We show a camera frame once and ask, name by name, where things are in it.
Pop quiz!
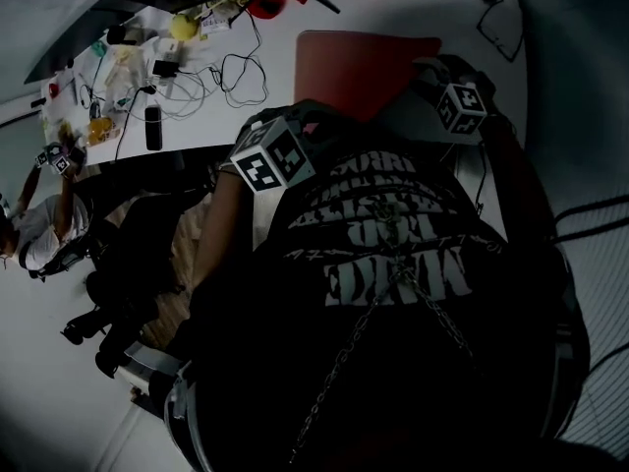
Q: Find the dark slim monitor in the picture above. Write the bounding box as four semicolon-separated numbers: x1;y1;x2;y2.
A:
24;0;137;86

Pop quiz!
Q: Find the white charging cable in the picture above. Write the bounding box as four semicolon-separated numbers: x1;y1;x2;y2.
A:
151;66;222;120

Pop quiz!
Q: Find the white snack packet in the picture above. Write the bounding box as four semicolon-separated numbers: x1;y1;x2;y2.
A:
199;12;232;36

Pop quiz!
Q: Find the person's right forearm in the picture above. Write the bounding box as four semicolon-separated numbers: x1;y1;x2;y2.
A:
479;113;556;245

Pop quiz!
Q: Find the white power adapter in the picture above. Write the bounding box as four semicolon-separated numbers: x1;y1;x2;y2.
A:
159;39;186;66

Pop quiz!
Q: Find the thin black earphone cable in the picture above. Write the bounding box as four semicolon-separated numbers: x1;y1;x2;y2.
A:
73;74;102;117

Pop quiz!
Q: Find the grey shoulder strap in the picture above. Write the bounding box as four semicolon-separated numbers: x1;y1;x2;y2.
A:
161;361;202;472

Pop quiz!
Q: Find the black looped cable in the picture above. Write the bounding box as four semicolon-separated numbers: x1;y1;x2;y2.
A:
208;15;269;110

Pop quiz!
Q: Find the black power cable with plug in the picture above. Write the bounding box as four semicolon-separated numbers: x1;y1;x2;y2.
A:
112;84;158;164

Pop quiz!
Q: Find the clear plastic food bag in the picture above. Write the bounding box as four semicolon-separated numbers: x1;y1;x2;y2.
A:
100;46;148;97

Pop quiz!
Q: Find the person's left forearm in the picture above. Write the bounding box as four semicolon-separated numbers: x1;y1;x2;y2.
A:
189;164;257;314

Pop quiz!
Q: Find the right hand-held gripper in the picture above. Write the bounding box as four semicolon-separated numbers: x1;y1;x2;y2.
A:
414;54;496;136

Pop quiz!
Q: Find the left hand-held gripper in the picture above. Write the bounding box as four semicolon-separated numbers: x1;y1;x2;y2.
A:
228;114;316;195

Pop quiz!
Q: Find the red mat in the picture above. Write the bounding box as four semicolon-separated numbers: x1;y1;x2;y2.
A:
293;29;443;125

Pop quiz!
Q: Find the black printed T-shirt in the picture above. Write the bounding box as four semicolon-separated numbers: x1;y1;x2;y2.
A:
191;113;586;472

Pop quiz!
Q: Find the silver chain necklace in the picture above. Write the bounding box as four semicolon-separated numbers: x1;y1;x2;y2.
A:
289;204;478;464

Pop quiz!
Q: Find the yellow round toy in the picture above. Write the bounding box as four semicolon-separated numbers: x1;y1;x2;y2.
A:
169;12;200;42

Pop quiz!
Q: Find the yellow printed wrapper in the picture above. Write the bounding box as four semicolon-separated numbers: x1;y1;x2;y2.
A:
203;0;257;12

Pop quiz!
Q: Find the thick black cable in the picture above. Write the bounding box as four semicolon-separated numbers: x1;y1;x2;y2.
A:
552;223;629;248
552;195;629;225
582;340;629;381

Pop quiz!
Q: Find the black tumbler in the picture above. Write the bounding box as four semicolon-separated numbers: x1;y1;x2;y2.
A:
105;25;139;47

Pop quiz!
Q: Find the red glossy packet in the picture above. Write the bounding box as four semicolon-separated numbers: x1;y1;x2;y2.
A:
245;0;311;21

